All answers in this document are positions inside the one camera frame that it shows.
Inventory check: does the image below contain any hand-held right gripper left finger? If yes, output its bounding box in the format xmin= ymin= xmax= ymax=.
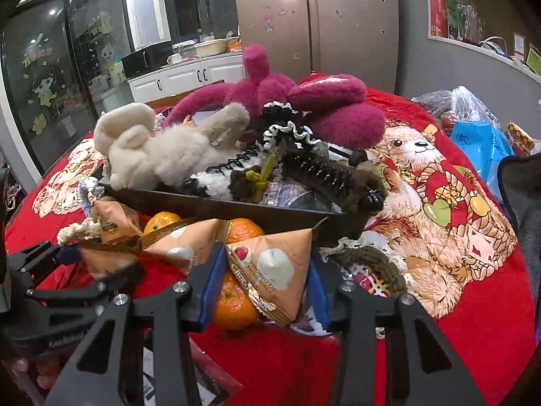
xmin=44 ymin=243 xmax=229 ymax=406

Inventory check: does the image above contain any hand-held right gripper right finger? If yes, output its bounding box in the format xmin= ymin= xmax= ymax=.
xmin=306 ymin=258 xmax=487 ymax=406

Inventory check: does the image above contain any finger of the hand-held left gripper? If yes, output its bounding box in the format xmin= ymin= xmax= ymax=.
xmin=25 ymin=261 xmax=146 ymax=318
xmin=8 ymin=241 xmax=87 ymax=290

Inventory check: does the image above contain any triangular orange snack packet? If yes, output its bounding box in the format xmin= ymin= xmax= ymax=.
xmin=226 ymin=227 xmax=315 ymax=327
xmin=141 ymin=219 xmax=231 ymax=273
xmin=79 ymin=201 xmax=143 ymax=277

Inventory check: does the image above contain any black tray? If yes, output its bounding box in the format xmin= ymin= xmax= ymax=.
xmin=99 ymin=179 xmax=373 ymax=249

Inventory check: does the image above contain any person's left hand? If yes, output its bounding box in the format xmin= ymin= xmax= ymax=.
xmin=8 ymin=357 xmax=60 ymax=394

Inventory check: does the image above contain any cream braided scrunchie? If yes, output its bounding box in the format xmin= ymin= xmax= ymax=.
xmin=56 ymin=217 xmax=103 ymax=245

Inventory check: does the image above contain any blue white braided scrunchie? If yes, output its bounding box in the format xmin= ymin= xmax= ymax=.
xmin=77 ymin=177 xmax=105 ymax=221

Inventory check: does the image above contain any olive cream crochet scrunchie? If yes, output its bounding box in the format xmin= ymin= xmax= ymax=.
xmin=320 ymin=237 xmax=418 ymax=297

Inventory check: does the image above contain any white black fluffy scrunchie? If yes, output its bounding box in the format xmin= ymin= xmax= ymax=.
xmin=182 ymin=170 xmax=238 ymax=200

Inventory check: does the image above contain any printed accessory card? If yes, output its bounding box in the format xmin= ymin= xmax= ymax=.
xmin=264 ymin=169 xmax=336 ymax=214

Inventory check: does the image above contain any beige plush rabbit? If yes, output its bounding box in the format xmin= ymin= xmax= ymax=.
xmin=93 ymin=102 xmax=251 ymax=192

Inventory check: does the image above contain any black white lace scrunchie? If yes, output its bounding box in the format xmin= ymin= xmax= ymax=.
xmin=259 ymin=101 xmax=323 ymax=154

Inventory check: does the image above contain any glass door with stickers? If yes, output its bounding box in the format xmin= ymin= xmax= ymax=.
xmin=0 ymin=0 xmax=141 ymax=175

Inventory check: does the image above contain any magenta plush toy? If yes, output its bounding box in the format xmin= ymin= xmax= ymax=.
xmin=163 ymin=43 xmax=386 ymax=150

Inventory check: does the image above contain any black microwave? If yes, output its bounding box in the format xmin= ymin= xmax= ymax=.
xmin=121 ymin=43 xmax=175 ymax=80

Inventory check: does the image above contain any white kitchen cabinet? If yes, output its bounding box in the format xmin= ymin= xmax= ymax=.
xmin=127 ymin=52 xmax=246 ymax=105

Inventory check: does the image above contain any grey cloth with navy trim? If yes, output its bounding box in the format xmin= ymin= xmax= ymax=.
xmin=497 ymin=154 xmax=541 ymax=344

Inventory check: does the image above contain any blue plastic bag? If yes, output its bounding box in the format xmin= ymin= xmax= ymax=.
xmin=449 ymin=119 xmax=515 ymax=196

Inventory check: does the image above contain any dark plastic bag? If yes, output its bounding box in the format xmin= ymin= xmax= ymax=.
xmin=411 ymin=91 xmax=454 ymax=120

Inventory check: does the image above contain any beige basin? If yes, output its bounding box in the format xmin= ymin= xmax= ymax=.
xmin=193 ymin=39 xmax=230 ymax=58

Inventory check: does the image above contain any clear plastic bag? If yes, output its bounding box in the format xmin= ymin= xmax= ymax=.
xmin=449 ymin=85 xmax=503 ymax=124

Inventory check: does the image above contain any yellow black snack package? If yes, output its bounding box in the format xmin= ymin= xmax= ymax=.
xmin=506 ymin=121 xmax=536 ymax=156

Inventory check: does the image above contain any stainless steel refrigerator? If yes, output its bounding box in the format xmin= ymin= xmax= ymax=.
xmin=232 ymin=0 xmax=400 ymax=94

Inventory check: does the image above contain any kitchen window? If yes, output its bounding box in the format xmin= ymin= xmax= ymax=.
xmin=160 ymin=0 xmax=240 ymax=50

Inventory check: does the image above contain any green box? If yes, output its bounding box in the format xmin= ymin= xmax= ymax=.
xmin=446 ymin=0 xmax=466 ymax=41

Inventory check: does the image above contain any red box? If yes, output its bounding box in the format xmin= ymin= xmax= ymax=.
xmin=428 ymin=0 xmax=451 ymax=39

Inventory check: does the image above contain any olive green knotted hair tie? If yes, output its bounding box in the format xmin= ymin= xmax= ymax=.
xmin=229 ymin=156 xmax=276 ymax=204

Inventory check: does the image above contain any black spiral hair tie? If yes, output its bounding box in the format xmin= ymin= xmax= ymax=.
xmin=215 ymin=147 xmax=259 ymax=175

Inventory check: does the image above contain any white cable coil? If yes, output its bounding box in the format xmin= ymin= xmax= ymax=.
xmin=479 ymin=36 xmax=507 ymax=57

